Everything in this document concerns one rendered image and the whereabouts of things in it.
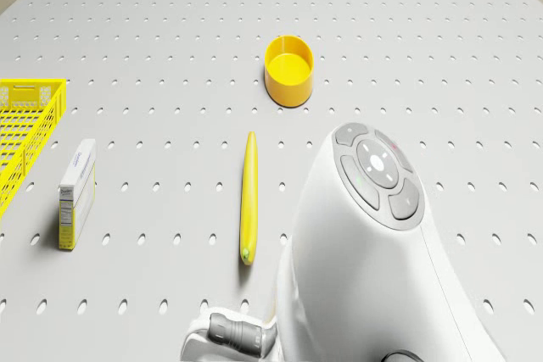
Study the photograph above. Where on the yellow bowl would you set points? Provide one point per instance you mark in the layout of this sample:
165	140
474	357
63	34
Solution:
288	86

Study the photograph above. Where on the banana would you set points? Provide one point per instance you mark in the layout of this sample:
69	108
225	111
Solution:
249	196

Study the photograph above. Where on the white and yellow box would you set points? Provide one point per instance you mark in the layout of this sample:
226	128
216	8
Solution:
78	192

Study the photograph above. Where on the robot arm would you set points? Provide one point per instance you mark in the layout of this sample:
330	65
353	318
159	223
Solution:
360	260

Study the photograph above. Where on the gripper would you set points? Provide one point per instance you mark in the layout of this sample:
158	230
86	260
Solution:
237	332

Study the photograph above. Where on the yellow basket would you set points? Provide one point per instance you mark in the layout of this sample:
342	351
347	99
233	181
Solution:
25	95

